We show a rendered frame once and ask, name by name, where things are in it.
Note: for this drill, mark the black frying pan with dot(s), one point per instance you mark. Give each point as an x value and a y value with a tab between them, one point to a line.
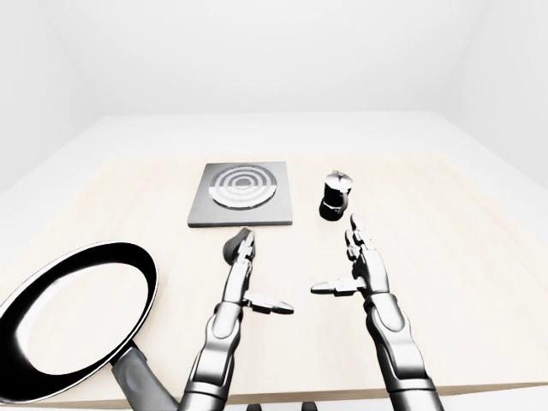
85	265

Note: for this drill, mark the small dark shape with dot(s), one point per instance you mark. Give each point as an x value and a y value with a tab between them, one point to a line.
308	406
253	407

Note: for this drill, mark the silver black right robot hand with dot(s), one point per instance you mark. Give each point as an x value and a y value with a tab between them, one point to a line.
373	269

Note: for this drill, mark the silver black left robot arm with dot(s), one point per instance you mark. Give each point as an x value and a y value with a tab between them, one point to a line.
216	355

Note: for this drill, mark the round black stove knob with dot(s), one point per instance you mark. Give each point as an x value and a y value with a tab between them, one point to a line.
231	249

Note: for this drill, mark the flat dark stove plate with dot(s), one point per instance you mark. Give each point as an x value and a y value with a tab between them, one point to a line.
240	197

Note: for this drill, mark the black silver moka pot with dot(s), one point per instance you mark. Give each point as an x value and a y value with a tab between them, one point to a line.
335	192

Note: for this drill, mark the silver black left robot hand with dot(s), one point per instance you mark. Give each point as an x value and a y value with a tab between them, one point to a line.
238	282

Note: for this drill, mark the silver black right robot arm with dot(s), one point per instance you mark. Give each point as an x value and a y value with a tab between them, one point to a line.
400	351

